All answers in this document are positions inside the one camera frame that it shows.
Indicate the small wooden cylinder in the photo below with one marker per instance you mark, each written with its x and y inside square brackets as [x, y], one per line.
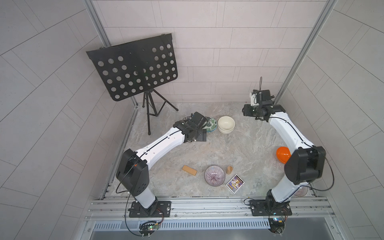
[229, 170]

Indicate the black perforated music stand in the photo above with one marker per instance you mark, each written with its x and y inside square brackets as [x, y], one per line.
[137, 67]

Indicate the right orange bowl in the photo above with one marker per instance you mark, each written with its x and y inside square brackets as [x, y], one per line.
[283, 154]

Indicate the purple playing card box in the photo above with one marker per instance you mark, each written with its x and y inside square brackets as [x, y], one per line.
[235, 184]

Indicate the right green circuit board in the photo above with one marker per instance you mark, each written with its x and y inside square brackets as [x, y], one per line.
[277, 226]

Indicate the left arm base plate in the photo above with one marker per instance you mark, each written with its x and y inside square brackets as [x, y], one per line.
[158, 209]

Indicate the cream bowl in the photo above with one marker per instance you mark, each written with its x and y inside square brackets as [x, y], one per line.
[226, 123]
[225, 131]

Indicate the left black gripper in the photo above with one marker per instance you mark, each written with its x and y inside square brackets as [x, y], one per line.
[198, 120]

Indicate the green circuit board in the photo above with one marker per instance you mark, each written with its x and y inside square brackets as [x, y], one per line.
[277, 226]
[148, 228]

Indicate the wooden rectangular block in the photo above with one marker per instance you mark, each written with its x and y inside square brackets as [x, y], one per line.
[189, 170]

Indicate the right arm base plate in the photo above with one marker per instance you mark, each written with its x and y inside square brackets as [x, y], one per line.
[269, 208]

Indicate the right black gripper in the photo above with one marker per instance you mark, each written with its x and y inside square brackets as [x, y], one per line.
[246, 109]

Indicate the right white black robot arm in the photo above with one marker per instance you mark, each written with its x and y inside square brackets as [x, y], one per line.
[306, 163]

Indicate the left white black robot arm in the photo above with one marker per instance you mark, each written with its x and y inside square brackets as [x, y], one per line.
[134, 166]

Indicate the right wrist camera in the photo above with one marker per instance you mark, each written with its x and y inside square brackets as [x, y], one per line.
[254, 98]

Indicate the aluminium mounting rail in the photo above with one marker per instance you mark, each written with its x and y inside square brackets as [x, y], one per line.
[185, 208]

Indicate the left green circuit board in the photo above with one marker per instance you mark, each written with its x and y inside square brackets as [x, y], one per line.
[148, 228]

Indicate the purple striped bowl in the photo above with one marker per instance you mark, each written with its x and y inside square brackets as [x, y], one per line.
[302, 191]
[214, 176]

